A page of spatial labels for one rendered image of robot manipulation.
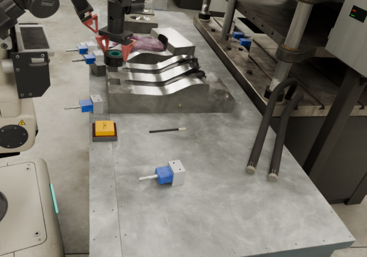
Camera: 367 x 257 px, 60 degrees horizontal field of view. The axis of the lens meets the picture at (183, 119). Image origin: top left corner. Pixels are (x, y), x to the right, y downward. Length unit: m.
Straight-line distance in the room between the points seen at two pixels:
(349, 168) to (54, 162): 1.81
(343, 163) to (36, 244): 1.63
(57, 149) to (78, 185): 0.37
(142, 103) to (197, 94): 0.22
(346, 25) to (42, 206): 1.47
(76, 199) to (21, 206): 0.44
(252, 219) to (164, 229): 0.25
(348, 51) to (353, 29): 0.08
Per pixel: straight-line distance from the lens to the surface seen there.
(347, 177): 2.20
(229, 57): 1.93
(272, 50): 1.95
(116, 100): 1.19
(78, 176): 2.12
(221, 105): 1.30
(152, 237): 0.84
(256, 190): 1.02
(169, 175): 0.93
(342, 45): 1.40
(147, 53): 1.52
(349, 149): 2.02
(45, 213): 1.58
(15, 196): 1.68
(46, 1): 0.92
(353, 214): 2.42
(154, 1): 4.70
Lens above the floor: 1.48
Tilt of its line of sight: 34 degrees down
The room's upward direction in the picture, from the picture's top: 10 degrees clockwise
